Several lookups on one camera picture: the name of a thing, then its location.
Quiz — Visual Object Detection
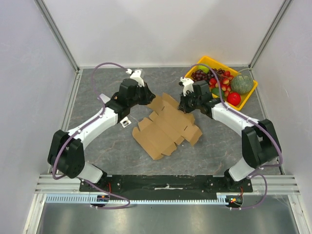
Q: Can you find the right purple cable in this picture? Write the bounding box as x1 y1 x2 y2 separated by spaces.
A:
185 64 284 211

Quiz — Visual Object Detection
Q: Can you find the purple cable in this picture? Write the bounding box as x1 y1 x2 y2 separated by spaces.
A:
185 64 284 211
51 62 131 210

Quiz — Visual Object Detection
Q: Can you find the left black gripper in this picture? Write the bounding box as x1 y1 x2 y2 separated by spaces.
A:
129 82 156 108

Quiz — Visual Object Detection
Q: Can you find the aluminium frame rail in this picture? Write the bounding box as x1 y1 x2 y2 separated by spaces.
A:
35 175 300 195

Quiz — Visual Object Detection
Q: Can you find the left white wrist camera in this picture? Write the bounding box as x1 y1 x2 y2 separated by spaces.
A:
126 69 145 87

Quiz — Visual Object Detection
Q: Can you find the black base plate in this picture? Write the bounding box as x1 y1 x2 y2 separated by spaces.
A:
79 175 253 193

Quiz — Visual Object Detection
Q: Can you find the light green apple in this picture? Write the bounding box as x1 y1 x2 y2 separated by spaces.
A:
197 65 210 74

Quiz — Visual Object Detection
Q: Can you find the small white plastic block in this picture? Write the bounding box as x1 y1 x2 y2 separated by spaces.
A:
120 117 131 128

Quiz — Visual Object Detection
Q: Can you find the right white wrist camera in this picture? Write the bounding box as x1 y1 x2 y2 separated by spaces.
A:
179 77 194 96

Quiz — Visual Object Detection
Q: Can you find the brown cardboard box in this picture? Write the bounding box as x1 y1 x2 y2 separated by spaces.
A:
132 93 202 160

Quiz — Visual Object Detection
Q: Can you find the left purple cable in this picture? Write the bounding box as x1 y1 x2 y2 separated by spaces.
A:
51 62 131 210

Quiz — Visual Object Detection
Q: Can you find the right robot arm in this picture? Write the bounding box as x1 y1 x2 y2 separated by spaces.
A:
178 78 282 192

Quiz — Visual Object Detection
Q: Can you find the green netted melon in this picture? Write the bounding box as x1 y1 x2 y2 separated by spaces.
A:
231 73 254 95

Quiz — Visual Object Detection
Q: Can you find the dark green lime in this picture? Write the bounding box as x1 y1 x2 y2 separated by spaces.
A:
211 87 225 99

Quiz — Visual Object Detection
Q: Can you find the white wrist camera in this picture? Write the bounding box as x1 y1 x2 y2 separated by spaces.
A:
179 77 194 96
126 69 145 87

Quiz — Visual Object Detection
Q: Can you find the red strawberry cluster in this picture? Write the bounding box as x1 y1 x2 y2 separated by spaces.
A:
209 71 234 98

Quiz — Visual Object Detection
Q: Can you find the purple grape bunch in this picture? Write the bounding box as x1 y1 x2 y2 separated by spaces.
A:
191 68 225 82

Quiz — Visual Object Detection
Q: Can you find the grey slotted cable duct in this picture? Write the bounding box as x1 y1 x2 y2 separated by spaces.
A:
45 193 231 204

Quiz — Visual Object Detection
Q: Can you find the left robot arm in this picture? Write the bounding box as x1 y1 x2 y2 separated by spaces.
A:
47 78 155 192

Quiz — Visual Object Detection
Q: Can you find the red apple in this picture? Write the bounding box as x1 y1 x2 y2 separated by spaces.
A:
227 92 241 106

